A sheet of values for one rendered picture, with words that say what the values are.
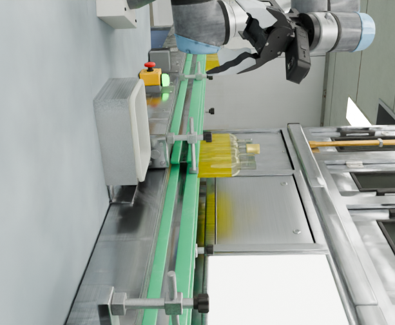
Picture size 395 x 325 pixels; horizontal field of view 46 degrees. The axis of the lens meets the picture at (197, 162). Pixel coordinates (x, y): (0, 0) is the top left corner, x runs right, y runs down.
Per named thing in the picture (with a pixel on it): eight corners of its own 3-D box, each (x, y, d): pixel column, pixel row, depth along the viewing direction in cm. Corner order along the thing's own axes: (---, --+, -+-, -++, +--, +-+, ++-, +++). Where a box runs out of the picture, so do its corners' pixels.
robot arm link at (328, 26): (323, 60, 90) (346, 26, 84) (306, 62, 88) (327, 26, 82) (304, 36, 94) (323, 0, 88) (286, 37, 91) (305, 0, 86)
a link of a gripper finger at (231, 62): (200, 66, 87) (243, 41, 87) (213, 88, 84) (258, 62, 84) (195, 55, 85) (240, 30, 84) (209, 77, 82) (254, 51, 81)
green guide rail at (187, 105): (168, 141, 133) (196, 140, 132) (168, 138, 132) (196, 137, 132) (193, 26, 289) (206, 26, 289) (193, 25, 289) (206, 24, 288)
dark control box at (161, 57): (149, 71, 189) (169, 71, 189) (147, 52, 186) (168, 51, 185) (151, 66, 197) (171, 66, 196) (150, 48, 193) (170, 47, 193)
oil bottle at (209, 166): (172, 178, 145) (241, 177, 144) (171, 163, 142) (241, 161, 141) (173, 170, 150) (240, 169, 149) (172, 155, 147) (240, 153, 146)
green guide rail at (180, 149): (170, 164, 136) (197, 164, 136) (170, 161, 136) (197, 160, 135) (194, 39, 292) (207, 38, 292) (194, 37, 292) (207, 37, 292)
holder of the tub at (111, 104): (108, 204, 116) (139, 204, 116) (93, 99, 104) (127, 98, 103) (120, 172, 131) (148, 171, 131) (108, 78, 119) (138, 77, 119)
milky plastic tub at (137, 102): (107, 186, 113) (142, 186, 113) (94, 98, 103) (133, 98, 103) (120, 155, 129) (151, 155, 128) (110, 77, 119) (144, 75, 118)
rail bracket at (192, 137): (169, 175, 133) (212, 173, 132) (165, 120, 125) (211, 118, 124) (170, 169, 135) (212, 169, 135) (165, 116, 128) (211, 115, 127)
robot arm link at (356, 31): (344, 49, 99) (375, 54, 92) (305, 50, 94) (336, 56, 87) (349, 10, 97) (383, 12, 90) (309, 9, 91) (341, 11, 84)
